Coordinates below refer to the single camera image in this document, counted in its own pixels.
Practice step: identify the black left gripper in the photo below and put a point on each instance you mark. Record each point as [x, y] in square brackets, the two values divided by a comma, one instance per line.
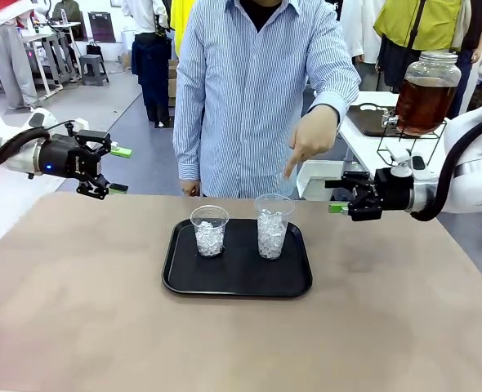
[61, 159]

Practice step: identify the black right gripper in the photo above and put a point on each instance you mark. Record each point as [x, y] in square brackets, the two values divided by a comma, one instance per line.
[394, 192]

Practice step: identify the tall clear iced cup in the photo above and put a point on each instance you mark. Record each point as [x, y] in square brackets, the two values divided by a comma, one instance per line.
[271, 237]

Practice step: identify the short clear iced cup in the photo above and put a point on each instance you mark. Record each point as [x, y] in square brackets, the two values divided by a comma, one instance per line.
[209, 241]

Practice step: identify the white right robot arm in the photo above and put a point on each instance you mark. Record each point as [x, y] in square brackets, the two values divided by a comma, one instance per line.
[474, 192]

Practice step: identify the person's left forearm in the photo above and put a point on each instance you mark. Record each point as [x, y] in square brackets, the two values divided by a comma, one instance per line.
[339, 98]

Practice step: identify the person's right forearm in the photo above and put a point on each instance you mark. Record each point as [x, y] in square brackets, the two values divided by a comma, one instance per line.
[186, 151]

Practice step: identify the person's left hand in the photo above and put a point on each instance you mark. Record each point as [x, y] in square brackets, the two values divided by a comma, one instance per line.
[312, 132]

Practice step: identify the person's right hand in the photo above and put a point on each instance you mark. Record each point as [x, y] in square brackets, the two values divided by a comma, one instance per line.
[190, 188]

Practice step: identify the white side table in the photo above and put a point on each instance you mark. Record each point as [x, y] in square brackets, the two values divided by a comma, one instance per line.
[363, 147]

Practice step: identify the dark tray under dispenser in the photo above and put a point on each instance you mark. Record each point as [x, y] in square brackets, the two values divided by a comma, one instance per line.
[367, 122]

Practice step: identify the cardboard boxes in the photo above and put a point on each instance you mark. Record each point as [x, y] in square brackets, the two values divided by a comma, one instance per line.
[172, 85]

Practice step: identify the mannequin white shirt navy trousers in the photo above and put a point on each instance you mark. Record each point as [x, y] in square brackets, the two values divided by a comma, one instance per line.
[151, 69]

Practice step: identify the grey plastic stool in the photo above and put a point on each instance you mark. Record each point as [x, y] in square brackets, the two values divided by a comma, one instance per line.
[94, 67]

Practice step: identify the glass tea dispenser jar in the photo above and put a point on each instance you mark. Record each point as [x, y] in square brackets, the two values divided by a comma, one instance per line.
[425, 102]

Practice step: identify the black bag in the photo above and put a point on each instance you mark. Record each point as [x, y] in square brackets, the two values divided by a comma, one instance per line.
[94, 49]

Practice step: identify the black plastic serving tray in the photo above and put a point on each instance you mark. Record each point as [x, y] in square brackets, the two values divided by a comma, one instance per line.
[241, 273]

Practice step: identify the person in striped shirt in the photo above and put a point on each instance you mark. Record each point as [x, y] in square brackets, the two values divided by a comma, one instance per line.
[245, 102]

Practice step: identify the dark board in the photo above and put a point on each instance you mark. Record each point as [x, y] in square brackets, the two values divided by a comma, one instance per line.
[102, 26]

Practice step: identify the person in grey trousers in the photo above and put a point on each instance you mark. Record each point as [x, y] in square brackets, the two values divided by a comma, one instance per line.
[10, 61]

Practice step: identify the yellow garment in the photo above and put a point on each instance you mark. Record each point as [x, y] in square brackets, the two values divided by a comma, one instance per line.
[179, 24]

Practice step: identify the white coat garment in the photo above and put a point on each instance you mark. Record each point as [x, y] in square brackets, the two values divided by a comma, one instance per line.
[359, 28]

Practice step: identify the person in dark jacket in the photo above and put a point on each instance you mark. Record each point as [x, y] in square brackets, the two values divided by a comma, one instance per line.
[65, 10]

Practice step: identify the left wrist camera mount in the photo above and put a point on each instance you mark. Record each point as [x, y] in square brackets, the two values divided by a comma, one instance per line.
[71, 127]

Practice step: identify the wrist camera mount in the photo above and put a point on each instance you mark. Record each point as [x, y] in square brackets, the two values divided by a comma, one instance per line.
[400, 155]
[71, 127]

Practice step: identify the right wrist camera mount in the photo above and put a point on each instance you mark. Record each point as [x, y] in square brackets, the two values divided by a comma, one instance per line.
[400, 155]

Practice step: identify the white workbench grey frame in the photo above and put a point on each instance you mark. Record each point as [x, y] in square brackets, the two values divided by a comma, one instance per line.
[55, 49]

